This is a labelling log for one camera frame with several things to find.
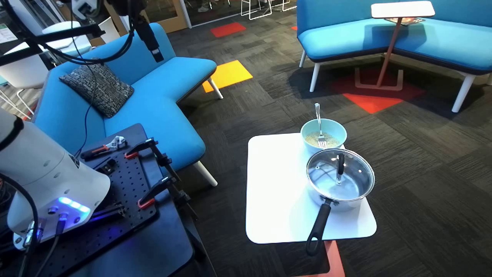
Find silver fork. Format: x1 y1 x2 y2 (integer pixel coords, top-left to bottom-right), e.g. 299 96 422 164
314 103 327 149

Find grey patterned cushion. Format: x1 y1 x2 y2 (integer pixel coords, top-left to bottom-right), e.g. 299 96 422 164
59 63 135 118

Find blue sofa with cushion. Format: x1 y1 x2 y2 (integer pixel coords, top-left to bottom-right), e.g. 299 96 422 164
32 22 224 187

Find black clamp with orange trigger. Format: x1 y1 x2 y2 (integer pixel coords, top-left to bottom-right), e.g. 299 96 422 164
124 138 182 182
137 176 199 220

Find light blue bowl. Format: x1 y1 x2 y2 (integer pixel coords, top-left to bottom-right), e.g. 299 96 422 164
300 118 348 155

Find grains in bowl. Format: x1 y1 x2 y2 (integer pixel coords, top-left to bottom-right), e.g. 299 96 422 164
304 131 341 149

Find side table with white top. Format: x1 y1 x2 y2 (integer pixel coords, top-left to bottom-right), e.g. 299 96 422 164
354 1 436 92

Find glass pan lid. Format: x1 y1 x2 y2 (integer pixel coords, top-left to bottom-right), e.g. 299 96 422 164
306 148 376 203

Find blue sofa with white legs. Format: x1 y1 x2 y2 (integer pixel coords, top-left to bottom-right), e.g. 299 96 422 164
296 0 492 113

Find black cable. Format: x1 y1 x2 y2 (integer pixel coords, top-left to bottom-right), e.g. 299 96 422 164
70 21 97 159

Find row of white wire chairs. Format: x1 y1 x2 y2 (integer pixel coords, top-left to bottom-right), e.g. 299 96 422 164
241 0 297 21

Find wrench with red black handle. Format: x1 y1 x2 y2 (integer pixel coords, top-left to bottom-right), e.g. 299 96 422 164
80 136 128 160

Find steel pan with black handle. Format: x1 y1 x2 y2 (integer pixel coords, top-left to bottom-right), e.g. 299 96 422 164
306 148 376 257

